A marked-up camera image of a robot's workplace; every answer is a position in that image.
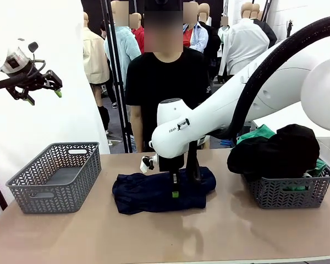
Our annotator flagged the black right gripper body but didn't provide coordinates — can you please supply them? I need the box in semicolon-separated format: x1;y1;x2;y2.
158;153;186;174

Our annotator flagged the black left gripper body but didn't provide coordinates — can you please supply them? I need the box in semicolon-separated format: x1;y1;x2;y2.
5;70;50;96

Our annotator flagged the large navy garment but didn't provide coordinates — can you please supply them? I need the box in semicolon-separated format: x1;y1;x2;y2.
112;166;217;216

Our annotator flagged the green trousers white drawstring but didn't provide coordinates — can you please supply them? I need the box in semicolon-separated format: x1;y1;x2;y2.
235;124;328;191

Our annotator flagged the black garment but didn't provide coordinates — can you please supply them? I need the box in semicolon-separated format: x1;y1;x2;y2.
227;123;321;183

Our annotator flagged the person's right forearm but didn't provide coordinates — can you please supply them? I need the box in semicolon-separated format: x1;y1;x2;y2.
130;105;144;145

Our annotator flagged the mannequin in beige shirt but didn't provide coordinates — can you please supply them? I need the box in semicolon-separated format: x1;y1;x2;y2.
82;12;111;136

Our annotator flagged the black single pole stand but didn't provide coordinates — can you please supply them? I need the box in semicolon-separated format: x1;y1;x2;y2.
100;0;135;154

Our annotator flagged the mannequin in teal fleece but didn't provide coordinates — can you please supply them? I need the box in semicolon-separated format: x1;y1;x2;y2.
103;0;141;92

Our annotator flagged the person in black t-shirt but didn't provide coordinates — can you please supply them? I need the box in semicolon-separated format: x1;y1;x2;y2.
125;0;210;154

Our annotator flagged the mannequin in red shirt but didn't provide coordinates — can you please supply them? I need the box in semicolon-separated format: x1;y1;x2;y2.
130;12;146;53

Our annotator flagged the grey plastic woven basket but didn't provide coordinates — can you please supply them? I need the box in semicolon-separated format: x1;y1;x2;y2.
5;142;102;215
240;164;330;210

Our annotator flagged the white table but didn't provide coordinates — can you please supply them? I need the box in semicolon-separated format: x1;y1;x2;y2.
251;108;330;139

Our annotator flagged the mannequin in blue shirt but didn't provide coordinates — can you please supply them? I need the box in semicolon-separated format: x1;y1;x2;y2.
183;1;210;53

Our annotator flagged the mannequin in black jacket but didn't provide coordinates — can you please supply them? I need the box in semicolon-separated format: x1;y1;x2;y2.
197;3;223;64

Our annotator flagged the mannequin in white jacket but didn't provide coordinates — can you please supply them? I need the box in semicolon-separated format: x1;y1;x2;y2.
218;1;271;84

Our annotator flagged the mannequin in dark coat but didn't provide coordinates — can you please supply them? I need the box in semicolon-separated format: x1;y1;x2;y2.
257;8;278;49

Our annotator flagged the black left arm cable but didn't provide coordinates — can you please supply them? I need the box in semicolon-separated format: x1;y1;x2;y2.
0;58;47;92

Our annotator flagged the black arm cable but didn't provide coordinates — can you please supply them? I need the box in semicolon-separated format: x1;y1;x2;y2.
0;58;47;92
185;15;330;183

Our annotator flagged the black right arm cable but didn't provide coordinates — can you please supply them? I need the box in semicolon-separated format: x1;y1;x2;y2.
185;15;330;183

